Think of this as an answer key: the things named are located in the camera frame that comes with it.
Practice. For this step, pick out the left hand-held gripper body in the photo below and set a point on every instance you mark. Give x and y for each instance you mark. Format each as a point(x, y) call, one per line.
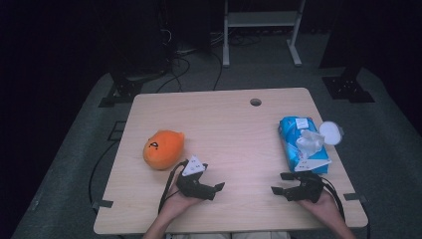
point(194, 186)

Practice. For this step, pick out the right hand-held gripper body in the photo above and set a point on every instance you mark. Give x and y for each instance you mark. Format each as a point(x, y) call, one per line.
point(308, 187)

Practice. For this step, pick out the blue wet wipe pack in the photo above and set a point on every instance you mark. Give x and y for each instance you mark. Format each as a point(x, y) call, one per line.
point(303, 146)

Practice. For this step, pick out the white wet wipe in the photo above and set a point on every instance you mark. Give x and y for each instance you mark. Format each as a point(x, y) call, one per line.
point(310, 142)

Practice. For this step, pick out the orange plush toy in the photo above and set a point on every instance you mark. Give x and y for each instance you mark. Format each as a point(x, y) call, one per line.
point(163, 149)

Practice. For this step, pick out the person's left hand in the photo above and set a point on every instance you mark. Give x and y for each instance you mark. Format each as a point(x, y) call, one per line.
point(180, 204)

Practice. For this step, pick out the person's right hand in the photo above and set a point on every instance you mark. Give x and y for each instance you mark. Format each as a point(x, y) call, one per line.
point(323, 207)

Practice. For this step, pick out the grey table edge clip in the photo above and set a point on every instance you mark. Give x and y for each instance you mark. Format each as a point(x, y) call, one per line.
point(103, 203)
point(355, 196)

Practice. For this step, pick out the black stand base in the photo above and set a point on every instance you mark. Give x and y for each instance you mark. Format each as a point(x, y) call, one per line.
point(346, 88)
point(124, 89)

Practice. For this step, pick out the black floor frame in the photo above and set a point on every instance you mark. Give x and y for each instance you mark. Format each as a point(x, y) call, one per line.
point(116, 131)

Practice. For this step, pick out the white metal stand frame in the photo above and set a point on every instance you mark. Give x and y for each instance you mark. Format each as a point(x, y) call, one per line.
point(262, 20)

